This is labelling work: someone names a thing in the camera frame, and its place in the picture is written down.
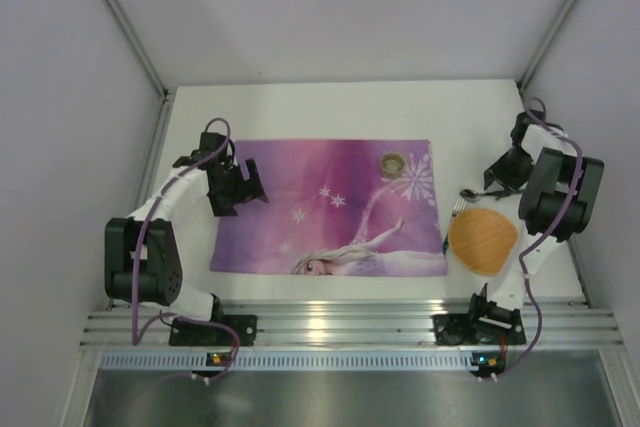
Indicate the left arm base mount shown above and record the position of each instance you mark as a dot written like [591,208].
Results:
[190,334]

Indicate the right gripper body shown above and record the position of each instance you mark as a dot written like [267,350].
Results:
[501,178]

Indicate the woven wicker plate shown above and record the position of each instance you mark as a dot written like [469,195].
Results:
[481,240]

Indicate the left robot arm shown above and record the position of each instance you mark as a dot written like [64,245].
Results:
[142,260]

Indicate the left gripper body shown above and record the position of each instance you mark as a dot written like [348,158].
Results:
[239,187]

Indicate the purple Frozen placemat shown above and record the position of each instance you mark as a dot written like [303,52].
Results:
[330,212]

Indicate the aluminium rail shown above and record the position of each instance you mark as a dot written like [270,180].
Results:
[409,324]

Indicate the slotted cable duct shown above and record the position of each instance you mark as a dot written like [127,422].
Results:
[303,361]

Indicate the fork with teal handle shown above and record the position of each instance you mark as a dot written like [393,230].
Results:
[459,207]

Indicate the spoon with teal handle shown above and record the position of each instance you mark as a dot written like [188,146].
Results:
[472,196]

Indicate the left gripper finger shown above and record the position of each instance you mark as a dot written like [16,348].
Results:
[253,184]
[222,205]

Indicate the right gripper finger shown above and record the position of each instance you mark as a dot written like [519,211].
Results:
[498,173]
[503,193]

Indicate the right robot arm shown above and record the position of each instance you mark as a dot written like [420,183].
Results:
[558,186]

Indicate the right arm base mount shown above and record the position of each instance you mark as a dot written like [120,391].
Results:
[461,330]

